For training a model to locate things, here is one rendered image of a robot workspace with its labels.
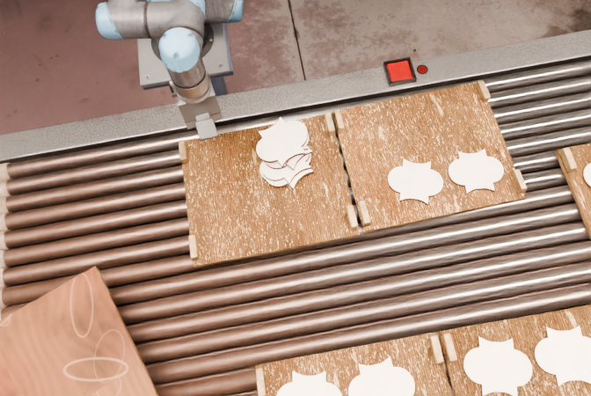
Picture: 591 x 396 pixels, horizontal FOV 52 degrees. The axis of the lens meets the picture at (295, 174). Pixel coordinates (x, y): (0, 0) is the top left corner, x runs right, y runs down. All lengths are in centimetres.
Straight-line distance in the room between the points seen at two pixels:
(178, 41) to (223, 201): 48
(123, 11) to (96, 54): 182
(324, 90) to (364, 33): 130
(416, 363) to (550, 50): 95
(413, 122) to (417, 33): 140
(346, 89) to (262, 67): 123
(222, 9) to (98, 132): 48
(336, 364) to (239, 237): 38
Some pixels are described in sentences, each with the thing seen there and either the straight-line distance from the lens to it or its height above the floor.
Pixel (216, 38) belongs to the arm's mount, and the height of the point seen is 88.
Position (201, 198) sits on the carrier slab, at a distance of 154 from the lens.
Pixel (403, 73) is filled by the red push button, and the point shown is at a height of 93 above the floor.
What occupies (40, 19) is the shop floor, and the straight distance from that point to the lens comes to 338.
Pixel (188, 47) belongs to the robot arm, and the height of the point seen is 140.
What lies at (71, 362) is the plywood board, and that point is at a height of 104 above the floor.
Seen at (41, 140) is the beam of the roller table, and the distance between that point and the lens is 179.
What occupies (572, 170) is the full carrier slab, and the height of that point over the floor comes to 95.
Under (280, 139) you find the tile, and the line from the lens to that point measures 151.
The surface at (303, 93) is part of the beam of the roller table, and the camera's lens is 167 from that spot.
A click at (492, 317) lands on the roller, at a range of 148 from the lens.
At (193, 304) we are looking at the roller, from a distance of 148.
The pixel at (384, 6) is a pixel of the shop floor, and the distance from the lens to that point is 307.
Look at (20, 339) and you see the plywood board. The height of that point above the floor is 104.
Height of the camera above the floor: 232
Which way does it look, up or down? 64 degrees down
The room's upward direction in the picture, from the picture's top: 8 degrees counter-clockwise
